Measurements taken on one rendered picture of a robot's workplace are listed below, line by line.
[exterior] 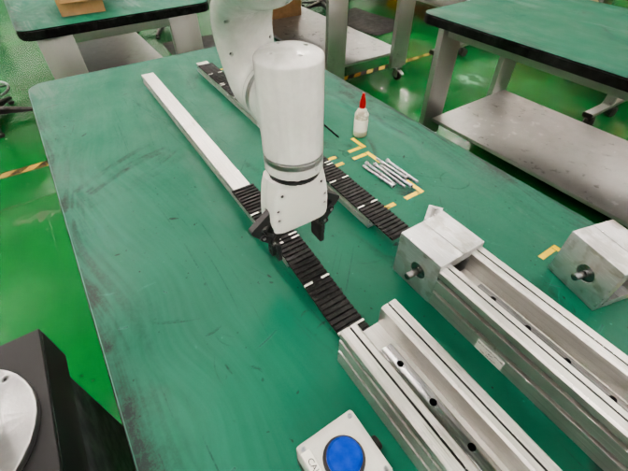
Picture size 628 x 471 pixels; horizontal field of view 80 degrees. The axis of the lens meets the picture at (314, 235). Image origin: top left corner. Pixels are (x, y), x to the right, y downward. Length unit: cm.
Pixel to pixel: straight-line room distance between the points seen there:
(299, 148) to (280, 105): 6
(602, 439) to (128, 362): 63
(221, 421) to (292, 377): 11
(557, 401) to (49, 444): 60
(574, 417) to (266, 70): 56
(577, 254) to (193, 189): 76
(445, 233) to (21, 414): 62
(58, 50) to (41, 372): 196
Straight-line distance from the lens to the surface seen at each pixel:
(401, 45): 341
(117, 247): 82
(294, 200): 55
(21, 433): 56
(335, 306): 62
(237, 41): 52
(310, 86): 45
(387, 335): 57
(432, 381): 55
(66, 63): 241
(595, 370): 64
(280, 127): 47
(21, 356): 63
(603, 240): 77
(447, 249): 63
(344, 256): 71
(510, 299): 65
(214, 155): 95
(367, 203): 77
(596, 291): 76
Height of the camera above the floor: 131
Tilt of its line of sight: 45 degrees down
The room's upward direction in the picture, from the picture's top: straight up
